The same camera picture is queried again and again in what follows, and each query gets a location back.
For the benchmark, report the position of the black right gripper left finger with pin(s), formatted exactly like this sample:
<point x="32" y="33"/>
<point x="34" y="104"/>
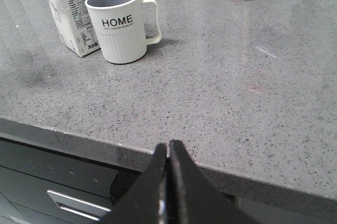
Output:
<point x="145" y="201"/>

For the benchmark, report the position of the white HOME cup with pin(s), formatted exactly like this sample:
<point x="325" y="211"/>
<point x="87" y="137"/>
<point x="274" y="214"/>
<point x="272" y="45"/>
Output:
<point x="119" y="27"/>

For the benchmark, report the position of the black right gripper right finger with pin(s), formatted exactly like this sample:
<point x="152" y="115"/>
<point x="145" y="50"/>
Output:
<point x="195" y="199"/>

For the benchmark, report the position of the silver drawer handle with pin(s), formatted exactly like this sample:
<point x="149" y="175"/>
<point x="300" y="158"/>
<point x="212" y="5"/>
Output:
<point x="78" y="206"/>

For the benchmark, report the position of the dark cabinet drawer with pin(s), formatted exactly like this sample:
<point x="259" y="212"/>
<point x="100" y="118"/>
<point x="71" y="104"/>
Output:
<point x="28" y="171"/>

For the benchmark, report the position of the white blue milk carton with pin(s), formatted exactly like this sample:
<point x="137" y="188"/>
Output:
<point x="74" y="26"/>

